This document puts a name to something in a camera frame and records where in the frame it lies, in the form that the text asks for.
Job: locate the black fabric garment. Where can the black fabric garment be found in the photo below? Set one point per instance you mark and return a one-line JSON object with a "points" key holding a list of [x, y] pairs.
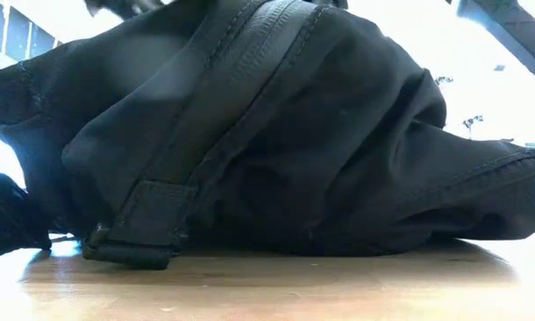
{"points": [[294, 134]]}

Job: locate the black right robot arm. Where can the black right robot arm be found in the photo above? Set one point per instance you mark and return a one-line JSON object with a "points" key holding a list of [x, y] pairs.
{"points": [[517, 31]]}

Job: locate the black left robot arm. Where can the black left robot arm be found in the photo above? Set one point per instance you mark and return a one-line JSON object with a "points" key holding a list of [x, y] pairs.
{"points": [[125, 6]]}

